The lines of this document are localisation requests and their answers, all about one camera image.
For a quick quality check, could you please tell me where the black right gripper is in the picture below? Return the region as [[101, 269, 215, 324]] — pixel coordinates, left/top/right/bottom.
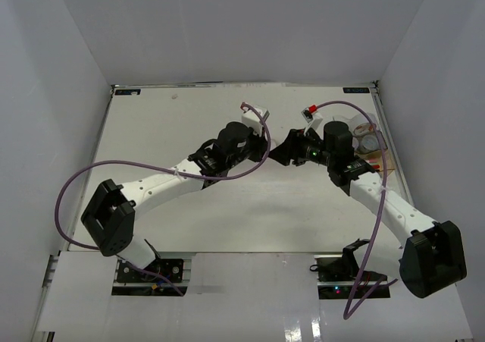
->
[[267, 127, 335, 168]]

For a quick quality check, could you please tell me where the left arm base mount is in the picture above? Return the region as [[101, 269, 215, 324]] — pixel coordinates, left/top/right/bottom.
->
[[111, 258, 191, 297]]

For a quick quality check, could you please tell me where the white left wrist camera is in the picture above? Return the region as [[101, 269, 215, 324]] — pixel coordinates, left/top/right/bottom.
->
[[241, 103, 270, 136]]

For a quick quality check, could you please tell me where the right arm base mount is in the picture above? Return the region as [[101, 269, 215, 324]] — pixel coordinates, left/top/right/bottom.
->
[[309, 254, 390, 300]]

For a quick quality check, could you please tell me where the blue label sticker right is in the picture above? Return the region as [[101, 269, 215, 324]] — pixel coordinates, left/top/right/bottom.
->
[[343, 87, 370, 94]]

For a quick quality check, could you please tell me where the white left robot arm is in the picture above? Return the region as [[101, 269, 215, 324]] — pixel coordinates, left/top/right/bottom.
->
[[81, 121, 268, 281]]

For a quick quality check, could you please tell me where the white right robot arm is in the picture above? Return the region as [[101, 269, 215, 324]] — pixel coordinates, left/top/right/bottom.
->
[[269, 121, 467, 298]]

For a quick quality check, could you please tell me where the clear tiered desk organizer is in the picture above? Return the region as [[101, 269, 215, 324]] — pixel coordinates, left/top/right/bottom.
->
[[349, 113, 396, 173]]

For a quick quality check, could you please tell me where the large clear tape roll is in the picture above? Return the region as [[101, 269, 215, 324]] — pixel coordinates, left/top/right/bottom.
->
[[349, 113, 377, 137]]

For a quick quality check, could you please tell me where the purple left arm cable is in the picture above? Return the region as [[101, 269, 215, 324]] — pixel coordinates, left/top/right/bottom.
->
[[55, 102, 272, 251]]

